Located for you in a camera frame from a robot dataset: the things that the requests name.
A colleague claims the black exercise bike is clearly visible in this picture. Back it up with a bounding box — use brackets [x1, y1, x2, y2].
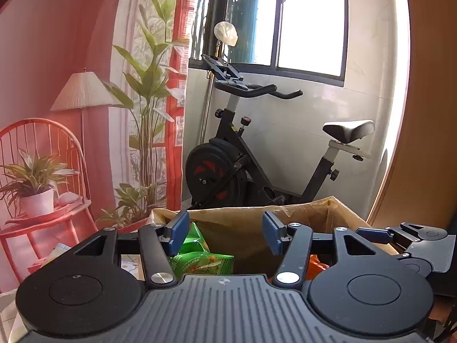
[185, 54, 376, 211]

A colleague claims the wooden panel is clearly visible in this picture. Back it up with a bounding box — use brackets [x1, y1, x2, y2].
[367, 0, 457, 234]

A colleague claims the brown cardboard box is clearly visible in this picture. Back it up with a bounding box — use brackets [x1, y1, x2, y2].
[148, 196, 398, 276]

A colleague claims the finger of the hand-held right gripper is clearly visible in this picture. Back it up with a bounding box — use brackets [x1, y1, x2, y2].
[356, 222, 448, 246]

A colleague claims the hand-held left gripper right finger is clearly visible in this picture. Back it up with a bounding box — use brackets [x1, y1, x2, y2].
[262, 211, 389, 288]

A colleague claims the dark framed window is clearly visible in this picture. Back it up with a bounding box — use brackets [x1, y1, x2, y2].
[189, 0, 349, 87]

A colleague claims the green snack packet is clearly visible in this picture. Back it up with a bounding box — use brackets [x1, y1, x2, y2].
[178, 222, 211, 255]
[169, 252, 235, 278]

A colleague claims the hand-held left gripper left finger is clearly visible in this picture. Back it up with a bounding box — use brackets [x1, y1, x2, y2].
[73, 210, 190, 288]

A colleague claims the metal pole with white cap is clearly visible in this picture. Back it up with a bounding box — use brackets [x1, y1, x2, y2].
[199, 21, 239, 148]

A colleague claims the printed pink wall backdrop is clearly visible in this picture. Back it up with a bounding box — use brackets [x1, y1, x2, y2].
[0, 0, 191, 295]

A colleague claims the floral checkered tablecloth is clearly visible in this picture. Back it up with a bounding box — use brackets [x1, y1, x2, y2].
[0, 243, 147, 343]

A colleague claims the orange snack packet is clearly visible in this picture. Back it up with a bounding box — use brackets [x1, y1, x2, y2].
[309, 255, 331, 271]

